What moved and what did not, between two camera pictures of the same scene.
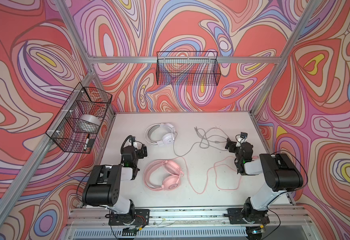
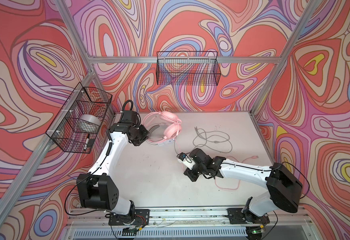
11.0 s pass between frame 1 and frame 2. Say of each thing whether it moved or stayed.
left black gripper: moved
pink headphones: moved
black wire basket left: stayed
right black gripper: moved
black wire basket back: stayed
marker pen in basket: stayed
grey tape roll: stayed
